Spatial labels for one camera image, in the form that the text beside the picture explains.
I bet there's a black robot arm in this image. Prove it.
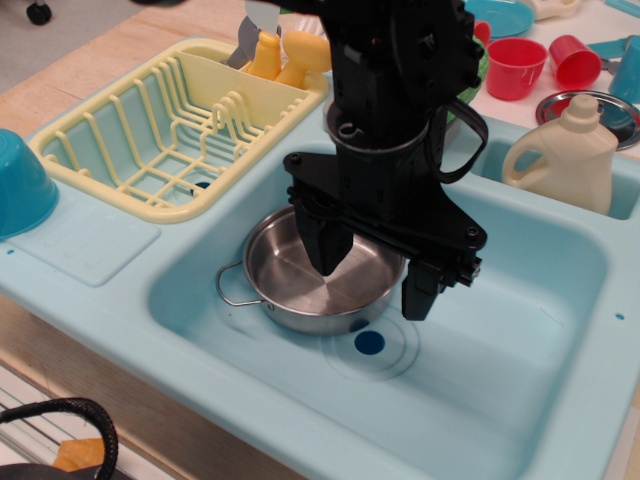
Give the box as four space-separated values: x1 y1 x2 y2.
284 1 488 320

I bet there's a yellow plastic bottle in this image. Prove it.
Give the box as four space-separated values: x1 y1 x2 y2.
243 31 281 80

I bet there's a black caster wheel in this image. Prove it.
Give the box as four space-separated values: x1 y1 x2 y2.
26 0 52 26

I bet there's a grey utensil in rack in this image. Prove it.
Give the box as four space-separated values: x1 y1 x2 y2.
221 16 260 69

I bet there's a black braided cable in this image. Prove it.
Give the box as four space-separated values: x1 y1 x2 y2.
0 397 120 480

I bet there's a light blue toy sink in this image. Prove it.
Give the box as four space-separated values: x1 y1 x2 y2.
1 74 639 479

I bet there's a yellow plastic scrubber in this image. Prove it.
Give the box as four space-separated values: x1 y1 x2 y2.
275 31 332 88

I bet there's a teal utensil handle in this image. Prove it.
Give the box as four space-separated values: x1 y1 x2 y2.
588 35 634 60

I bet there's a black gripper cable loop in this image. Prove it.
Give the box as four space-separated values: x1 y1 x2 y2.
433 97 490 185

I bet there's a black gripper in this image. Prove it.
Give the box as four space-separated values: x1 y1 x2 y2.
284 136 487 321

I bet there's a red cup on side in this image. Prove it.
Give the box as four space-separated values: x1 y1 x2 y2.
549 35 601 90

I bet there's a teal cup at edge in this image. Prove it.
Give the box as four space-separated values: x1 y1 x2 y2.
609 36 640 104

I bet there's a round steel lid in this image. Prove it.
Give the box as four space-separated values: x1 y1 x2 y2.
535 90 639 151

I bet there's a cream detergent bottle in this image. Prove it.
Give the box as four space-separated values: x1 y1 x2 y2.
502 94 618 215

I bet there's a blue plastic bowl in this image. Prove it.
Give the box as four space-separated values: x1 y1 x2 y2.
1 129 59 241

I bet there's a yellow dish drying rack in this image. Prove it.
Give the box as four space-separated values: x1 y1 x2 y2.
29 37 328 224

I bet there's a green plastic item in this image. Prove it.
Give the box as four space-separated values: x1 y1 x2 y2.
442 34 488 122

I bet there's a cream toy top right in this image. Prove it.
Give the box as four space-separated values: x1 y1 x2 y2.
527 0 583 21

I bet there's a teal plastic plate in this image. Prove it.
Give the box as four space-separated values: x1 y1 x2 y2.
465 0 535 40

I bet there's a small steel pot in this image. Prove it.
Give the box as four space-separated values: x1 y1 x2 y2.
215 206 405 336

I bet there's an orange item bottom left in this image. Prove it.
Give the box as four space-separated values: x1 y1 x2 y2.
52 438 105 472

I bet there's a red cup upright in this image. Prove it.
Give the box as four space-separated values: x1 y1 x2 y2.
486 37 548 101

